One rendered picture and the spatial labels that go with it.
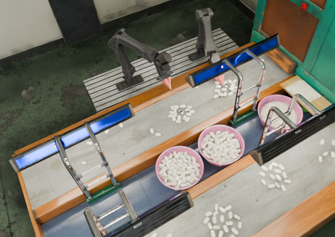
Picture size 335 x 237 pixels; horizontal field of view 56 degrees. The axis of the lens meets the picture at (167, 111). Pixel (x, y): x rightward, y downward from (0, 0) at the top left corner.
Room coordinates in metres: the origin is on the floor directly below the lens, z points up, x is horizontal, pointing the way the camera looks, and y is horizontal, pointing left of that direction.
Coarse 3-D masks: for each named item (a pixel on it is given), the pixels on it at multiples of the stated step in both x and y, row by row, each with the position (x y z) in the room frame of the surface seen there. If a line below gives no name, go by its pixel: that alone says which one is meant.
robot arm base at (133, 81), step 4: (132, 76) 1.58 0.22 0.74; (136, 76) 1.64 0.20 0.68; (140, 76) 1.63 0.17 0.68; (124, 80) 1.61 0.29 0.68; (128, 80) 1.56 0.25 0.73; (132, 80) 1.57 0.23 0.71; (136, 80) 1.60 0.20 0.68; (140, 80) 1.59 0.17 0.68; (116, 84) 1.58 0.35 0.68; (120, 84) 1.58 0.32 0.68; (124, 84) 1.57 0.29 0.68; (128, 84) 1.56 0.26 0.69; (132, 84) 1.56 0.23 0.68; (120, 88) 1.54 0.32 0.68; (124, 88) 1.54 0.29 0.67
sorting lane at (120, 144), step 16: (256, 64) 1.57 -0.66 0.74; (272, 64) 1.56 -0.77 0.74; (224, 80) 1.45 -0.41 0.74; (256, 80) 1.42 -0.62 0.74; (272, 80) 1.41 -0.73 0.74; (176, 96) 1.36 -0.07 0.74; (192, 96) 1.34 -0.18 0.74; (208, 96) 1.33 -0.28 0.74; (224, 96) 1.31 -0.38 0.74; (240, 96) 1.30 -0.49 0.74; (144, 112) 1.25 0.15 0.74; (160, 112) 1.24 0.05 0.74; (176, 112) 1.22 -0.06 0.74; (208, 112) 1.20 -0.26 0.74; (112, 128) 1.15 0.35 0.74; (128, 128) 1.14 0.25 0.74; (144, 128) 1.12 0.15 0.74; (160, 128) 1.11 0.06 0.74; (176, 128) 1.10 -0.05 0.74; (80, 144) 1.06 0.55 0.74; (112, 144) 1.03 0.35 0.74; (128, 144) 1.02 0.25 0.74; (144, 144) 1.01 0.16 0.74; (48, 160) 0.97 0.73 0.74; (80, 160) 0.94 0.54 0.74; (96, 160) 0.93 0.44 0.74; (112, 160) 0.92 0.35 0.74; (128, 160) 0.91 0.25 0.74; (32, 176) 0.87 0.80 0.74; (48, 176) 0.86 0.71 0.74; (64, 176) 0.85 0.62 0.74; (96, 176) 0.83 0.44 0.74; (32, 192) 0.77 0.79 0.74; (48, 192) 0.76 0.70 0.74; (64, 192) 0.75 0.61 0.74; (32, 208) 0.68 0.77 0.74
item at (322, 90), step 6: (252, 30) 1.84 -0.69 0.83; (252, 36) 1.83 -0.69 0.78; (258, 36) 1.77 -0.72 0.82; (294, 72) 1.46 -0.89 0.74; (300, 72) 1.39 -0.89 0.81; (306, 72) 1.36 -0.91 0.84; (306, 78) 1.34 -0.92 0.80; (312, 78) 1.31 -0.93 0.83; (312, 84) 1.29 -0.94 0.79; (318, 84) 1.26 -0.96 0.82; (318, 90) 1.25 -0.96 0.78; (324, 90) 1.21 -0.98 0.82; (330, 90) 1.19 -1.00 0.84; (324, 96) 1.20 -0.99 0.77; (330, 96) 1.17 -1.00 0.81; (330, 102) 1.15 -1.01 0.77
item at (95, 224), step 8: (120, 192) 0.55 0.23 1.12; (128, 200) 0.51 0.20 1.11; (88, 208) 0.50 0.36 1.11; (128, 208) 0.48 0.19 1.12; (88, 216) 0.46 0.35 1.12; (104, 216) 0.51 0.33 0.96; (120, 216) 0.55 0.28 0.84; (136, 216) 0.44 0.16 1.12; (88, 224) 0.43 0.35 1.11; (96, 224) 0.49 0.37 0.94; (112, 224) 0.52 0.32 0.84; (96, 232) 0.40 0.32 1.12; (104, 232) 0.49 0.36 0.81
